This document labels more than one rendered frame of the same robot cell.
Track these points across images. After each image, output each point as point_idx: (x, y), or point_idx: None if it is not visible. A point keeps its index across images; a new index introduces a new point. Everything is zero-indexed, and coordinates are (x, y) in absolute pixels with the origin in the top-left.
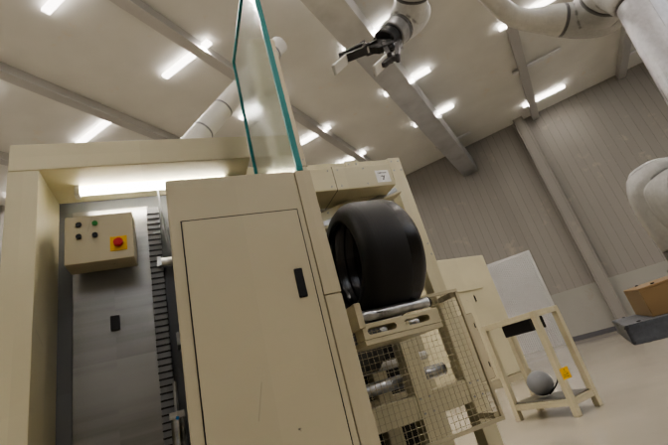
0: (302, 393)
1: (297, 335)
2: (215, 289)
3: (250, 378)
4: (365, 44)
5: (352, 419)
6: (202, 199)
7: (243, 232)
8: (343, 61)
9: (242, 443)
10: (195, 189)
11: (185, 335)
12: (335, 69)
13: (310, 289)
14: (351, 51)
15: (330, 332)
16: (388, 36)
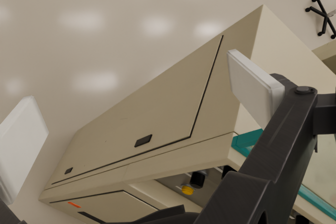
0: (111, 143)
1: (126, 139)
2: (172, 78)
3: (131, 111)
4: (251, 186)
5: (89, 174)
6: (235, 40)
7: (193, 85)
8: (253, 92)
9: (120, 112)
10: (246, 30)
11: (164, 71)
12: (230, 71)
13: (136, 150)
14: (297, 120)
15: (114, 165)
16: None
